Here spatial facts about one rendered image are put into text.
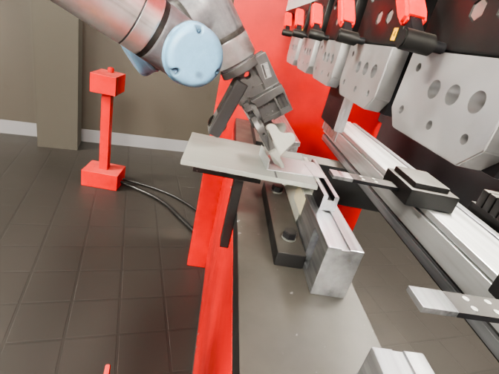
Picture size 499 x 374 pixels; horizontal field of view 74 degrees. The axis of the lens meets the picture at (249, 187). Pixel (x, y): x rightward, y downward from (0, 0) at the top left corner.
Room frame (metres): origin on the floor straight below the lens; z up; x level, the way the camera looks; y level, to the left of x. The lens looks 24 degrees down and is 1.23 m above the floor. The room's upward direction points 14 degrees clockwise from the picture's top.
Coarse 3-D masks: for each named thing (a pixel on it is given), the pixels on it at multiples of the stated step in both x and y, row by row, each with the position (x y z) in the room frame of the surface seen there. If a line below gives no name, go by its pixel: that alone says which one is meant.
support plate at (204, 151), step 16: (192, 144) 0.65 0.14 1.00; (208, 144) 0.68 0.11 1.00; (224, 144) 0.70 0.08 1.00; (240, 144) 0.73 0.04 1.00; (192, 160) 0.57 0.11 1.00; (208, 160) 0.59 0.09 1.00; (224, 160) 0.61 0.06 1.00; (240, 160) 0.63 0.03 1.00; (256, 160) 0.65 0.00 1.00; (256, 176) 0.58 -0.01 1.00; (272, 176) 0.59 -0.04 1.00; (288, 176) 0.61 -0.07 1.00; (304, 176) 0.63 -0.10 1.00
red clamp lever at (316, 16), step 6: (312, 6) 0.78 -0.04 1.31; (318, 6) 0.78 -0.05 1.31; (312, 12) 0.77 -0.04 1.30; (318, 12) 0.76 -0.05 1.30; (312, 18) 0.75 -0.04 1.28; (318, 18) 0.75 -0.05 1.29; (312, 24) 0.75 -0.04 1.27; (318, 24) 0.74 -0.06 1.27; (312, 30) 0.72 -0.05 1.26; (318, 30) 0.72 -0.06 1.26; (312, 36) 0.72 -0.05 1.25; (318, 36) 0.72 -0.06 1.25; (324, 36) 0.73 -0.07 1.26
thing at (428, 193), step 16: (336, 176) 0.67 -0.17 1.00; (352, 176) 0.69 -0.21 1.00; (384, 176) 0.76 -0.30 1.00; (400, 176) 0.71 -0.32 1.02; (416, 176) 0.70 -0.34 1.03; (432, 176) 0.73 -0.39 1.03; (400, 192) 0.67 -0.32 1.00; (416, 192) 0.65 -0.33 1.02; (432, 192) 0.66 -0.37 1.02; (448, 192) 0.67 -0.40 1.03; (432, 208) 0.65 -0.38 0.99; (448, 208) 0.66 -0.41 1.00
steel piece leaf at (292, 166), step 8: (264, 152) 0.65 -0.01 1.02; (264, 160) 0.64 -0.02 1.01; (272, 160) 0.67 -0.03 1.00; (288, 160) 0.69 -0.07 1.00; (296, 160) 0.71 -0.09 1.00; (272, 168) 0.62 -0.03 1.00; (280, 168) 0.63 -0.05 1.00; (288, 168) 0.64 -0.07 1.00; (296, 168) 0.66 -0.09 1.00; (304, 168) 0.67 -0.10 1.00; (312, 176) 0.64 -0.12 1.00
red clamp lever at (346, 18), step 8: (344, 0) 0.57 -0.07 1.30; (352, 0) 0.58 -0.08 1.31; (344, 8) 0.56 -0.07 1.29; (352, 8) 0.56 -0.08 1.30; (344, 16) 0.55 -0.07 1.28; (352, 16) 0.55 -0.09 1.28; (344, 24) 0.54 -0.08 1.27; (352, 24) 0.55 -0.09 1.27; (336, 32) 0.53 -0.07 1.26; (344, 32) 0.52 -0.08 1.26; (352, 32) 0.53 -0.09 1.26; (336, 40) 0.53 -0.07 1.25; (344, 40) 0.52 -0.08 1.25; (352, 40) 0.52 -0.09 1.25; (360, 40) 0.53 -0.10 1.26
